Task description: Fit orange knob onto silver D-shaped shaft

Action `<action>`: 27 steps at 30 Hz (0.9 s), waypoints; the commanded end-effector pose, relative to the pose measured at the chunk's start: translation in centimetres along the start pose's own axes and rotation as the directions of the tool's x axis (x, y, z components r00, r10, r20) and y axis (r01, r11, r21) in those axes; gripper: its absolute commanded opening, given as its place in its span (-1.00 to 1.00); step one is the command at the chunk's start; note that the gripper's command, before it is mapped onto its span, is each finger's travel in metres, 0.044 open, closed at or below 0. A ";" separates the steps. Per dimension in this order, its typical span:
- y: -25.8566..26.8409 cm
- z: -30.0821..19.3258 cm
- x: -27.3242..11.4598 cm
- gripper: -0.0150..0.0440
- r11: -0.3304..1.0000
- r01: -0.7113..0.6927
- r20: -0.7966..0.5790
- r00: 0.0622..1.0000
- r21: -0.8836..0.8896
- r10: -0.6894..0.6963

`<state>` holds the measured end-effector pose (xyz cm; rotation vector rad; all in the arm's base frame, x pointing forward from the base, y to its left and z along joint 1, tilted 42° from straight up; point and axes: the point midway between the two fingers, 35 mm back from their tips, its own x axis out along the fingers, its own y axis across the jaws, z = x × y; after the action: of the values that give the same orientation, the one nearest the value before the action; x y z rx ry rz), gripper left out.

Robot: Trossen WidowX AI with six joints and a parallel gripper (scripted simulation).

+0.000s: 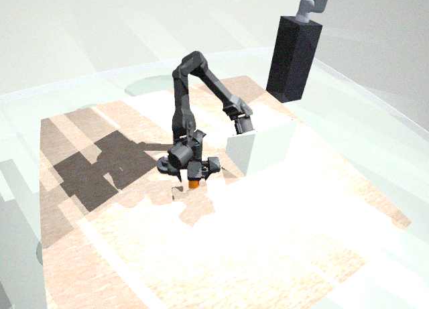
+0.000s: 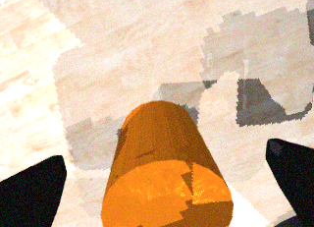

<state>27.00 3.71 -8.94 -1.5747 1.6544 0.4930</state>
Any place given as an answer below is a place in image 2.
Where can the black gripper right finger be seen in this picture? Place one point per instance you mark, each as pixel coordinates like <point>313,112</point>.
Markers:
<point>292,165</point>

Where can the grey round pedestal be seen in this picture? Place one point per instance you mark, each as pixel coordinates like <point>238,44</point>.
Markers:
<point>293,221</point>

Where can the orange cylinder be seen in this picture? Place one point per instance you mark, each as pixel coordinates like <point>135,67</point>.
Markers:
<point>163,174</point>

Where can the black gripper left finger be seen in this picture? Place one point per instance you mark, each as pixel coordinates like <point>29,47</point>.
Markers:
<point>31,197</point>

